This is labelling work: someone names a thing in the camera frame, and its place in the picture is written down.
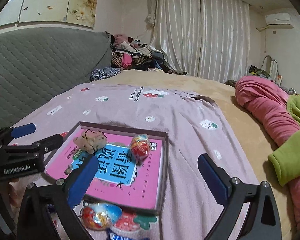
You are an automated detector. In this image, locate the beige sheer hair scrunchie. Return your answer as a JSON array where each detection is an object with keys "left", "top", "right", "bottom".
[{"left": 73, "top": 129, "right": 108, "bottom": 154}]

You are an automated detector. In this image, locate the blue Kinder egg toy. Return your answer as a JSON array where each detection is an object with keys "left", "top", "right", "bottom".
[{"left": 79, "top": 203, "right": 122, "bottom": 231}]

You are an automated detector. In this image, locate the dark blue snack packet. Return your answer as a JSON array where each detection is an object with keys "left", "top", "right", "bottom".
[{"left": 106, "top": 228, "right": 151, "bottom": 240}]

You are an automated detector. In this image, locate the red egg toy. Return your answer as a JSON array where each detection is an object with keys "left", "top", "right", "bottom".
[{"left": 130, "top": 134, "right": 151, "bottom": 163}]

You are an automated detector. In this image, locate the green fleece blanket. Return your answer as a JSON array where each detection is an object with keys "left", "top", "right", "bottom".
[{"left": 268, "top": 94, "right": 300, "bottom": 186}]

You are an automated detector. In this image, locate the grey quilted headboard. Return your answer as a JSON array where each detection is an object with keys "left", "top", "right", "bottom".
[{"left": 0, "top": 27, "right": 111, "bottom": 128}]

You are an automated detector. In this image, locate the pink strawberry print blanket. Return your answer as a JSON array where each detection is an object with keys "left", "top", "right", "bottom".
[{"left": 5, "top": 82, "right": 273, "bottom": 240}]

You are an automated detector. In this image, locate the beige bed sheet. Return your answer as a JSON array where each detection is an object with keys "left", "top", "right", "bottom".
[{"left": 95, "top": 70, "right": 296, "bottom": 239}]

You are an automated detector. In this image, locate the pink Chinese workbook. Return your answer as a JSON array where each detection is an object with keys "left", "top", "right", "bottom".
[{"left": 45, "top": 132, "right": 164, "bottom": 210}]

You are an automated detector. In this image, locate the dark floral cushion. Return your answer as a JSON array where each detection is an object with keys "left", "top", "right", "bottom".
[{"left": 89, "top": 67, "right": 121, "bottom": 82}]

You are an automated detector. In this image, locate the grey shallow box tray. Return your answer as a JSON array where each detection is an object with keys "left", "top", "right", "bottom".
[{"left": 43, "top": 121, "right": 170, "bottom": 216}]

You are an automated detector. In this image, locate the pink rolled quilt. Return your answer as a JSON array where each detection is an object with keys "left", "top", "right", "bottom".
[{"left": 235, "top": 76, "right": 300, "bottom": 229}]

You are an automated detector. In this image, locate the pile of clothes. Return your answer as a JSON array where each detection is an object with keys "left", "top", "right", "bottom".
[{"left": 107, "top": 33, "right": 187, "bottom": 75}]

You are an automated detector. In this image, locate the white striped curtain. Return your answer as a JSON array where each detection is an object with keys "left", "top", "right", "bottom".
[{"left": 149, "top": 0, "right": 250, "bottom": 83}]

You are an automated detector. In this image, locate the white air conditioner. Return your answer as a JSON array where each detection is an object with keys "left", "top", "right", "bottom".
[{"left": 265, "top": 12, "right": 294, "bottom": 29}]

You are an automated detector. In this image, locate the floral wall painting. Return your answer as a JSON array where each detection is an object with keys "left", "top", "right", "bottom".
[{"left": 0, "top": 0, "right": 97, "bottom": 28}]

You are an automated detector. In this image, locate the white radiator with cable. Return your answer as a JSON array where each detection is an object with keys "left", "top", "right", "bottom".
[{"left": 261, "top": 55, "right": 283, "bottom": 86}]

